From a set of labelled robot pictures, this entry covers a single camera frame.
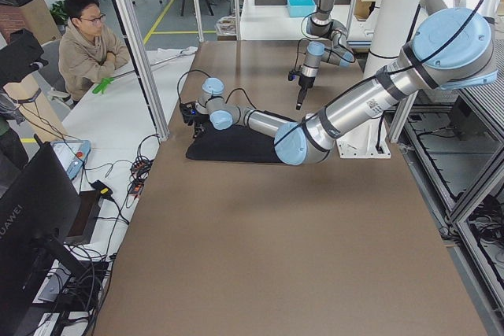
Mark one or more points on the black Huawei monitor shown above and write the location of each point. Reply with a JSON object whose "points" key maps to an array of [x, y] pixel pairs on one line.
{"points": [[37, 213]]}

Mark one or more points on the blue teach pendant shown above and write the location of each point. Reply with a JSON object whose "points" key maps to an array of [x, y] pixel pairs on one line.
{"points": [[72, 155]]}

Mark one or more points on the seated man beige hoodie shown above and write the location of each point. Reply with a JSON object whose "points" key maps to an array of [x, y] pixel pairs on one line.
{"points": [[89, 51]]}

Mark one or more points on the cardboard box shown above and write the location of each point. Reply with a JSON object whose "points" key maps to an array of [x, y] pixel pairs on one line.
{"points": [[363, 9]]}

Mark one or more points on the white cloth on table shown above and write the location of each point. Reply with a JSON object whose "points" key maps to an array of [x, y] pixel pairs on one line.
{"points": [[169, 54]]}

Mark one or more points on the black power adapter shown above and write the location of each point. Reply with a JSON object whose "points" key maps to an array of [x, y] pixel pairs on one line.
{"points": [[104, 190]]}

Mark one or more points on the green grabber tool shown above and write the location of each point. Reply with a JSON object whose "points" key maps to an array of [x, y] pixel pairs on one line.
{"points": [[101, 87]]}

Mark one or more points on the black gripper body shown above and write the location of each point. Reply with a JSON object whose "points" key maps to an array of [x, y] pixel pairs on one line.
{"points": [[199, 120], [304, 82]]}

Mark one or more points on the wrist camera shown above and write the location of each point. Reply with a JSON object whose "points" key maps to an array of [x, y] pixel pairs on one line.
{"points": [[293, 75], [188, 112]]}

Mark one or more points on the black graphic t-shirt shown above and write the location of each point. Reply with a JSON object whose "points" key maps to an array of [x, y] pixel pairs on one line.
{"points": [[235, 144]]}

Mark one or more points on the blue plastic bin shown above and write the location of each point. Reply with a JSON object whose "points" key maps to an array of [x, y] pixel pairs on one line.
{"points": [[300, 8]]}

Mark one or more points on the orange power strip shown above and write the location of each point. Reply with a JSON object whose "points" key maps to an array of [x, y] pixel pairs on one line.
{"points": [[139, 172]]}

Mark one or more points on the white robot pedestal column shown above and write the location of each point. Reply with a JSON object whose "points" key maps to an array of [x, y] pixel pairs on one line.
{"points": [[395, 21]]}

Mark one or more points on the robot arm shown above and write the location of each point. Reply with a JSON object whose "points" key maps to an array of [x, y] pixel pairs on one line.
{"points": [[450, 50], [330, 46]]}

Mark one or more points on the aluminium frame post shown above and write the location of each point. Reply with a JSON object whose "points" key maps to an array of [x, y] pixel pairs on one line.
{"points": [[133, 39]]}

